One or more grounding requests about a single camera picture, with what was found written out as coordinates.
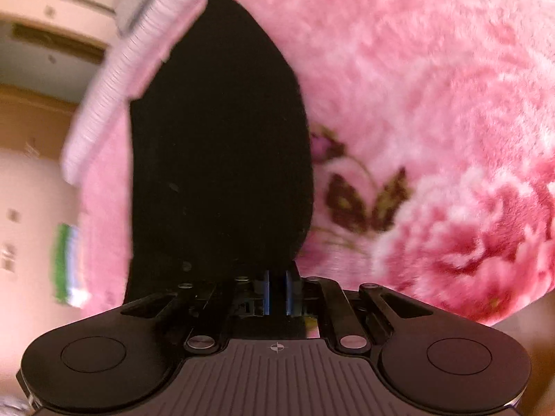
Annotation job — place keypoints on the pink floral blanket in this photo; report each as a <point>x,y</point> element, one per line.
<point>412,73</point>

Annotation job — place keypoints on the striped pale quilt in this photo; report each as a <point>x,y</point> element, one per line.
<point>108,95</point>

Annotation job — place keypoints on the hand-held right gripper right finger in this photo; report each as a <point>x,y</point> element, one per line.
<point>288,292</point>

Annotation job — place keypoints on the white wall socket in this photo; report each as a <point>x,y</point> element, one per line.
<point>8,258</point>

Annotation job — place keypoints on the black cloth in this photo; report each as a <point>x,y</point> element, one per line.
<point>217,138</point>

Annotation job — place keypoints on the light blue folded cloth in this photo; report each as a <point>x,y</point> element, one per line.
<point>77,260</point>

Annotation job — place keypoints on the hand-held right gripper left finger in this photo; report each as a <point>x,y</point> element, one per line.
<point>266,292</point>

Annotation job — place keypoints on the green folded cloth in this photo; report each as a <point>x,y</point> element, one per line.
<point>60,260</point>

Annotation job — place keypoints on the wall switch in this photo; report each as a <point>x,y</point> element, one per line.
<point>14,215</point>

